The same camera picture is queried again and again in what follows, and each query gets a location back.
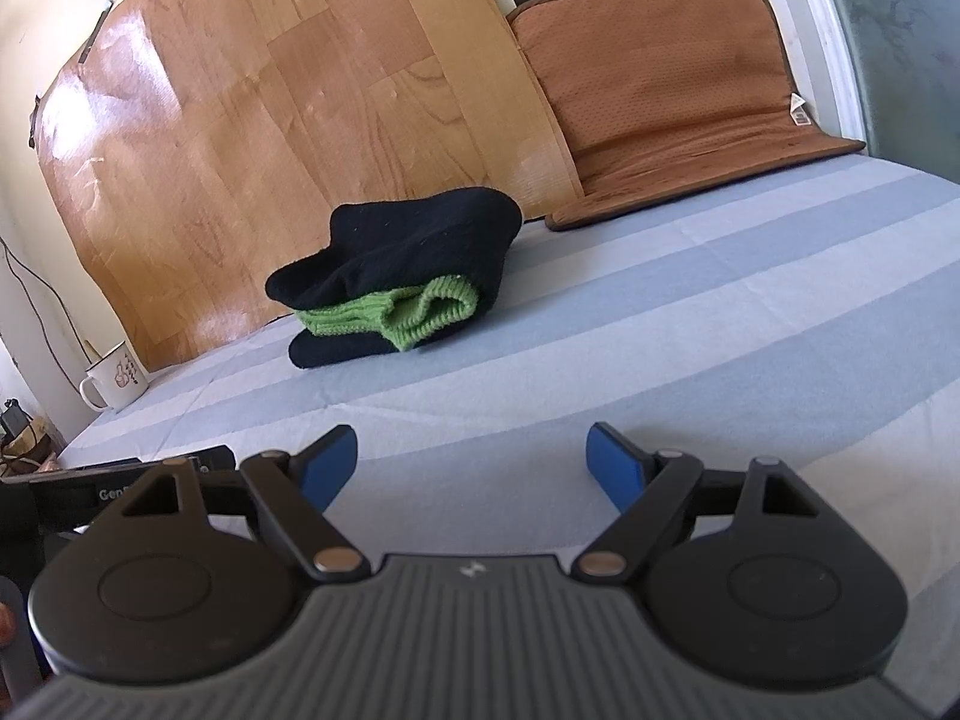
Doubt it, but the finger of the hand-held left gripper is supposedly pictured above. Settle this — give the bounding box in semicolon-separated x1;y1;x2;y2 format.
135;446;237;477

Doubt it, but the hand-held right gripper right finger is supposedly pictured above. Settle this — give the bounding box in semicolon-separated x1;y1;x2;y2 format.
574;422;822;582

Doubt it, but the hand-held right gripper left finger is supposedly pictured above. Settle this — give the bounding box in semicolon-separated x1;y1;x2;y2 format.
120;424;368;582

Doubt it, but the black and green knit sweater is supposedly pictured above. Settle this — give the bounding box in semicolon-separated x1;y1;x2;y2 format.
265;186;524;370

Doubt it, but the white enamel mug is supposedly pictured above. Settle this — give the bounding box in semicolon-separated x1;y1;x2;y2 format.
79;340;151;412

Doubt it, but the striped blue white bed sheet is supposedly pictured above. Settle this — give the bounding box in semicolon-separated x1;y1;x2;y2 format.
56;154;960;567

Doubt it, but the brown padded mat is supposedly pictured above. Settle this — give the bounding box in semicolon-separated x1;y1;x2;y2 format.
506;0;867;232

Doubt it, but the white framed glass door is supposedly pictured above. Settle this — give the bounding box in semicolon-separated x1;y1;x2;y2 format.
750;0;960;185

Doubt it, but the thin wall cable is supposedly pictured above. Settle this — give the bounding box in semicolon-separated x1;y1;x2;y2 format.
0;236;87;383

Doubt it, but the wood pattern wall sheet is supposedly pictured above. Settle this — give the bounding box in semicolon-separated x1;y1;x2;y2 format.
30;0;582;374

